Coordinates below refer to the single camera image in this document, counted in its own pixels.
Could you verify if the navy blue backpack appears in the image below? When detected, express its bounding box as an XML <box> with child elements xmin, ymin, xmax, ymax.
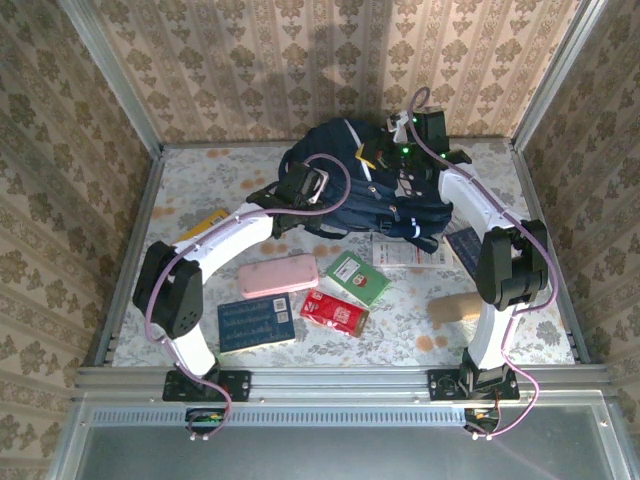
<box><xmin>247</xmin><ymin>117</ymin><xmax>456</xmax><ymax>254</ymax></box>

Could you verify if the pink pencil case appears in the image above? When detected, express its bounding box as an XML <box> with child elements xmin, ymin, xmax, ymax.
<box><xmin>237</xmin><ymin>252</ymin><xmax>320</xmax><ymax>300</ymax></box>

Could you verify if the yellow book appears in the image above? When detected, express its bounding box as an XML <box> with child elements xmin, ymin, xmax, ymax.
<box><xmin>175</xmin><ymin>208</ymin><xmax>232</xmax><ymax>245</ymax></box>

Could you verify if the white printed packet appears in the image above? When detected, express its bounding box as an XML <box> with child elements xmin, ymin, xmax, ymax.
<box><xmin>372</xmin><ymin>239</ymin><xmax>455</xmax><ymax>269</ymax></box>

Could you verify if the green notebook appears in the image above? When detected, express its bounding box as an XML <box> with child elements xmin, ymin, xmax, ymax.
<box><xmin>325</xmin><ymin>249</ymin><xmax>392</xmax><ymax>308</ymax></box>

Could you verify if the blue book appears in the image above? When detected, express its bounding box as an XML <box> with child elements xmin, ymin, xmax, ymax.
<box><xmin>216</xmin><ymin>291</ymin><xmax>297</xmax><ymax>356</ymax></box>
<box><xmin>443</xmin><ymin>228</ymin><xmax>489</xmax><ymax>284</ymax></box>

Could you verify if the red packet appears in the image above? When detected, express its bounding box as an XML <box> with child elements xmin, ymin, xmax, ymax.
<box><xmin>299</xmin><ymin>287</ymin><xmax>371</xmax><ymax>337</ymax></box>

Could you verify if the beige cardboard roll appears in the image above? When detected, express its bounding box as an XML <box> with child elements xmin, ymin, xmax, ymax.
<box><xmin>427</xmin><ymin>292</ymin><xmax>484</xmax><ymax>331</ymax></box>

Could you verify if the grey metal sheet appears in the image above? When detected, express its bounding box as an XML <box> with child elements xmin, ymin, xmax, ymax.
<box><xmin>47</xmin><ymin>399</ymin><xmax>640</xmax><ymax>480</ymax></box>

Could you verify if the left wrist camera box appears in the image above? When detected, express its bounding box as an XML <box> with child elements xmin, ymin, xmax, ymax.
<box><xmin>308</xmin><ymin>169</ymin><xmax>330</xmax><ymax>205</ymax></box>

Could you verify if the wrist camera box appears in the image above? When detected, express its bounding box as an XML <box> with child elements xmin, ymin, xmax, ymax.
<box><xmin>308</xmin><ymin>169</ymin><xmax>330</xmax><ymax>205</ymax></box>
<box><xmin>387</xmin><ymin>113</ymin><xmax>411</xmax><ymax>144</ymax></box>

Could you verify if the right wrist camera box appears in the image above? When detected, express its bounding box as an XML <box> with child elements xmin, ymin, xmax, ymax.
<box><xmin>387</xmin><ymin>113</ymin><xmax>411</xmax><ymax>144</ymax></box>

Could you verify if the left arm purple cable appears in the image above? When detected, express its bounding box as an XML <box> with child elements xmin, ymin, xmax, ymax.
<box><xmin>143</xmin><ymin>153</ymin><xmax>352</xmax><ymax>441</ymax></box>

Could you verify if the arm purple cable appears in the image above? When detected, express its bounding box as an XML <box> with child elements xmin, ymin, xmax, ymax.
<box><xmin>143</xmin><ymin>153</ymin><xmax>352</xmax><ymax>441</ymax></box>
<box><xmin>409</xmin><ymin>87</ymin><xmax>559</xmax><ymax>441</ymax></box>

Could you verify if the aluminium table end rail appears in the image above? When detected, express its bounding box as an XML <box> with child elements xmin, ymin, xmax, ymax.
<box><xmin>160</xmin><ymin>137</ymin><xmax>516</xmax><ymax>150</ymax></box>

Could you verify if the aluminium table side rail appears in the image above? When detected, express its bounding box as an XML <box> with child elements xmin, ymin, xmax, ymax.
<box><xmin>509</xmin><ymin>142</ymin><xmax>592</xmax><ymax>365</ymax></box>
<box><xmin>91</xmin><ymin>147</ymin><xmax>166</xmax><ymax>367</ymax></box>

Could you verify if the aluminium corner post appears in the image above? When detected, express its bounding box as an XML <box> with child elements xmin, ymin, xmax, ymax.
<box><xmin>509</xmin><ymin>0</ymin><xmax>612</xmax><ymax>151</ymax></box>
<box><xmin>57</xmin><ymin>0</ymin><xmax>166</xmax><ymax>157</ymax></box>

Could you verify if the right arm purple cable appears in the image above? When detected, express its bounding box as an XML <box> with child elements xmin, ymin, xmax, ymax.
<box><xmin>409</xmin><ymin>87</ymin><xmax>559</xmax><ymax>441</ymax></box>

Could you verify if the aluminium mounting rail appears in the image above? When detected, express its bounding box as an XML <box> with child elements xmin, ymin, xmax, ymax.
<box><xmin>74</xmin><ymin>364</ymin><xmax>615</xmax><ymax>401</ymax></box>

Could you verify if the slotted grey cable duct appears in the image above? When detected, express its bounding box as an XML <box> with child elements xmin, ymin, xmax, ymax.
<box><xmin>92</xmin><ymin>407</ymin><xmax>469</xmax><ymax>427</ymax></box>

